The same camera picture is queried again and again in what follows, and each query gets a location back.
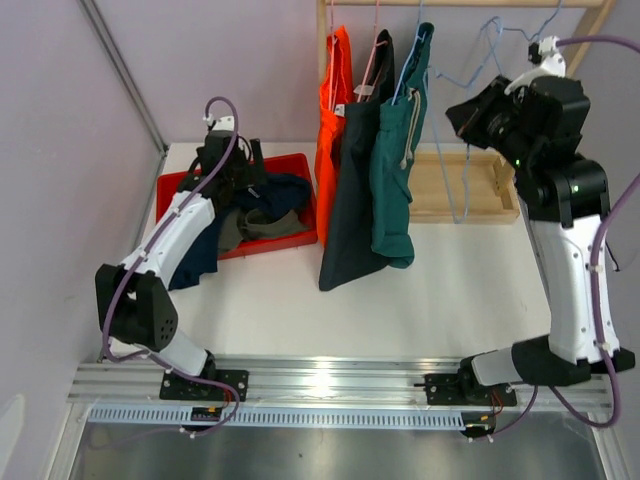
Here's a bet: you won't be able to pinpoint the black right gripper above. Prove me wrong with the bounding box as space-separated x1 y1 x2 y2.
449 75 538 171

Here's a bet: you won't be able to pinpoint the navy blue shorts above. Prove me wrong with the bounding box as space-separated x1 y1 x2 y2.
169 173 311 290

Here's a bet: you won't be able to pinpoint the olive green shorts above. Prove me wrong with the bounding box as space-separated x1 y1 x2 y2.
218 207 308 254

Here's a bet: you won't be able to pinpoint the teal green shorts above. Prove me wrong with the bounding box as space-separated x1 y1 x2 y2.
369 21 436 270

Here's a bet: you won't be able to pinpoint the blue hanger of teal shorts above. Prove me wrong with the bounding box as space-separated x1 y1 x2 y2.
391 1 435 105

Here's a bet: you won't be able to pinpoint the blue hanger of navy shorts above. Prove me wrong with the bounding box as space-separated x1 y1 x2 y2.
427 16 503 225

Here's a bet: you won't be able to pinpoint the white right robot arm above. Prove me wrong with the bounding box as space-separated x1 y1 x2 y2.
446 75 636 404

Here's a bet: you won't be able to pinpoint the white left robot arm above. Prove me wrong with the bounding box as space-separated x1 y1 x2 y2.
95 131 266 400

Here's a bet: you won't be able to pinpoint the pink hanger of grey shorts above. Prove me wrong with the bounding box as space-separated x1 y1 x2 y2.
354 1 389 103

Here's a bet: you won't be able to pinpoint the orange shorts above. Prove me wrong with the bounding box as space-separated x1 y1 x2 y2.
315 26 354 249

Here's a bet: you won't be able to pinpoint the dark grey shorts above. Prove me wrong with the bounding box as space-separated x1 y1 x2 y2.
318 29 395 292

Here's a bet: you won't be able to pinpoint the pink hanger of orange shorts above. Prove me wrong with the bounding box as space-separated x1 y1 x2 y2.
318 1 353 116

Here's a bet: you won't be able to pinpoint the wooden clothes rack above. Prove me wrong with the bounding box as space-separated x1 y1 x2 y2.
313 0 621 226

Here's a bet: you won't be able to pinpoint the red plastic tray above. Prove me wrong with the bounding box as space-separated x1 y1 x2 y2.
154 153 318 261

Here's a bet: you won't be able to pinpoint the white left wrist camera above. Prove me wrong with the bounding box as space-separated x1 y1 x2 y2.
203 113 237 133

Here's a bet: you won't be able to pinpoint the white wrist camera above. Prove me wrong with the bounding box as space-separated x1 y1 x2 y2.
203 113 237 133
504 36 566 95

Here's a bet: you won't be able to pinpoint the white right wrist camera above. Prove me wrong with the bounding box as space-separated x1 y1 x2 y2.
504 36 566 95

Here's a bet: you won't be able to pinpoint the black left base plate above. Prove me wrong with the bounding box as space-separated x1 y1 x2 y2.
159 368 250 402

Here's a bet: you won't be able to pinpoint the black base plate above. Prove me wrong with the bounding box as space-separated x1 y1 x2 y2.
159 368 250 402
414 373 517 407

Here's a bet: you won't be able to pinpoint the aluminium mounting rail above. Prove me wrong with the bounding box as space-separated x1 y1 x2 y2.
67 353 614 414

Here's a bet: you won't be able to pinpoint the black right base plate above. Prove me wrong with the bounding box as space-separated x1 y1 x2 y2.
414 373 517 407

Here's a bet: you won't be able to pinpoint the slotted grey cable duct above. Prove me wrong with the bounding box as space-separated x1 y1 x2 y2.
88 404 466 431

